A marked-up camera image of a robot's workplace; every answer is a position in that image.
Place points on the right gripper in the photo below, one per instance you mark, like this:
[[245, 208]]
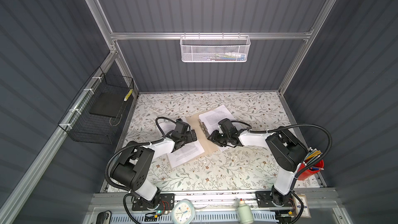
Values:
[[214, 139]]

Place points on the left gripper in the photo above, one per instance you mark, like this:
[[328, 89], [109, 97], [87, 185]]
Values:
[[189, 139]]

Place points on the beige paper folder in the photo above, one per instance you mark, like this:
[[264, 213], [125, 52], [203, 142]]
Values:
[[199, 133]]

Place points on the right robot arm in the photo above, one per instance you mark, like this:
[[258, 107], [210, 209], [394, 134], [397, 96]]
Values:
[[288, 151]]

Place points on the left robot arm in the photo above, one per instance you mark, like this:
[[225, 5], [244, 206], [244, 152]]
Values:
[[128, 168]]

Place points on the metal folder clip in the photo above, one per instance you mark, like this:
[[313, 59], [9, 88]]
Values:
[[204, 129]]

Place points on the floral table mat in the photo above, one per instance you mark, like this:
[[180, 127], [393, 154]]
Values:
[[232, 169]]

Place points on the yellow marker in basket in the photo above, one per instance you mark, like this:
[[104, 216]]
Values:
[[128, 95]]

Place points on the white alarm clock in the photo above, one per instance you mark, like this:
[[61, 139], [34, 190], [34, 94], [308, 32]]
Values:
[[183, 212]]

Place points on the white glue bottle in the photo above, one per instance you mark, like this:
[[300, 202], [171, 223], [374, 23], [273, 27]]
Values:
[[244, 213]]

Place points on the red pen cup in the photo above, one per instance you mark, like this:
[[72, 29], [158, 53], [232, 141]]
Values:
[[311, 157]]

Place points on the white wire basket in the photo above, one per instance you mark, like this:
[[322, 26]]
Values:
[[214, 48]]

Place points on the black wire basket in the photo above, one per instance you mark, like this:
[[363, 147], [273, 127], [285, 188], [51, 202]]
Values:
[[100, 112]]

